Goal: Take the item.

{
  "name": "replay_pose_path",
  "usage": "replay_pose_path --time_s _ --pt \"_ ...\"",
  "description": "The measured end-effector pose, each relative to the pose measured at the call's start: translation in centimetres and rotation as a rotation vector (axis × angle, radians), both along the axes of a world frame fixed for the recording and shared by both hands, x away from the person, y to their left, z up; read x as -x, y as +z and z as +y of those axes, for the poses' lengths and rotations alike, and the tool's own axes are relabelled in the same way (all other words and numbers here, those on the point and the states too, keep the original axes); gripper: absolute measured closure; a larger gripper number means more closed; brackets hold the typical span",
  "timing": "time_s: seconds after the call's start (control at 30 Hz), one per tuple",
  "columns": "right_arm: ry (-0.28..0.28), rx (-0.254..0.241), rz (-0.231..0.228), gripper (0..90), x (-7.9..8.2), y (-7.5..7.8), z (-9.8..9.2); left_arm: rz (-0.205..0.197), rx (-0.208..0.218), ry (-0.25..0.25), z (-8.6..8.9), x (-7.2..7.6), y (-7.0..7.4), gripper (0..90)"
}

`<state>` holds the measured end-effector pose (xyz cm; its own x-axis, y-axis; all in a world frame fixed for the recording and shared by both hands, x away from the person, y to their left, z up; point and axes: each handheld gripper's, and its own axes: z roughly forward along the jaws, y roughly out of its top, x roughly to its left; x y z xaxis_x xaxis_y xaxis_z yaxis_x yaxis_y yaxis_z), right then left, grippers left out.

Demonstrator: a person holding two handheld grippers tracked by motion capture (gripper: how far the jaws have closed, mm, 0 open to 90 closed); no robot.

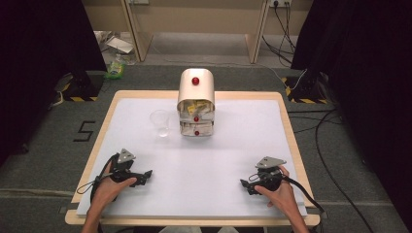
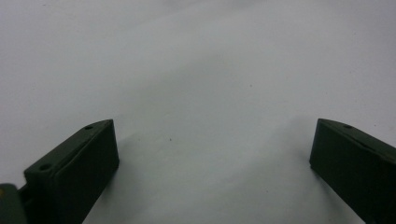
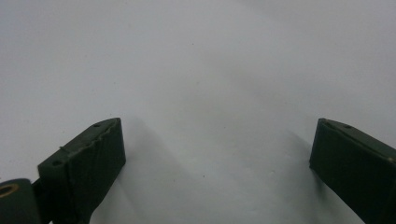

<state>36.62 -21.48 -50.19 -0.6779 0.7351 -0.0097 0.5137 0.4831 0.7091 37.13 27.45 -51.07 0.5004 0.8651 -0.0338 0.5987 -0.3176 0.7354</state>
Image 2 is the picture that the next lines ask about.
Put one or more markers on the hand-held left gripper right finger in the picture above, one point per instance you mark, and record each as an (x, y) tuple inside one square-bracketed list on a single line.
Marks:
[(351, 165)]

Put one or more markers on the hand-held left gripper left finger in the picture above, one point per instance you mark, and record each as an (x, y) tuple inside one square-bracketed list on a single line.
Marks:
[(74, 174)]

